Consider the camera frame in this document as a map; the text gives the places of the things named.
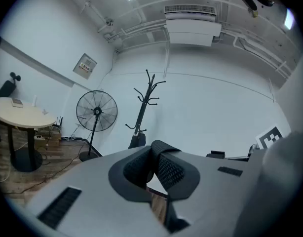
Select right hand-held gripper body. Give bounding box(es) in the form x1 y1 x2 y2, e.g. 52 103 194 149
250 52 303 158

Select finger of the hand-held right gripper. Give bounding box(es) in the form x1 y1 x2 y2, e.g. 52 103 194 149
206 150 251 162

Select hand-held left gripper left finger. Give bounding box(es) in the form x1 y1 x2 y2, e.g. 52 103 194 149
24 146 172 237

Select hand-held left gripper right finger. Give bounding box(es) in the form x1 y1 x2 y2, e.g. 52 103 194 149
151 139 265 237

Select black metal coat rack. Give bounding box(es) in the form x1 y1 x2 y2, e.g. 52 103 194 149
125 69 167 150

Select cardboard boxes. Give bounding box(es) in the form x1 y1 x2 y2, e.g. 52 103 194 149
35 126 61 148

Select round beige table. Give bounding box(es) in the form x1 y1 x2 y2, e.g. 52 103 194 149
0 97 57 172

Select white air conditioner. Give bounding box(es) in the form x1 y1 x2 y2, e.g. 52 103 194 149
163 4 223 47

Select grey electrical panel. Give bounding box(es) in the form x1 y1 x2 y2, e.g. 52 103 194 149
72 53 98 80

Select bundle of white pipes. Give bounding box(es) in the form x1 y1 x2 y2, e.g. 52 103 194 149
78 0 294 80

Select black floor cable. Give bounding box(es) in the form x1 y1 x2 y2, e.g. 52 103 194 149
3 142 93 195

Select black pedestal fan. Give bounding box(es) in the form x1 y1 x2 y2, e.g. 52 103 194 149
76 89 118 162

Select white floor cable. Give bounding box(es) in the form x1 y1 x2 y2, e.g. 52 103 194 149
0 142 28 185

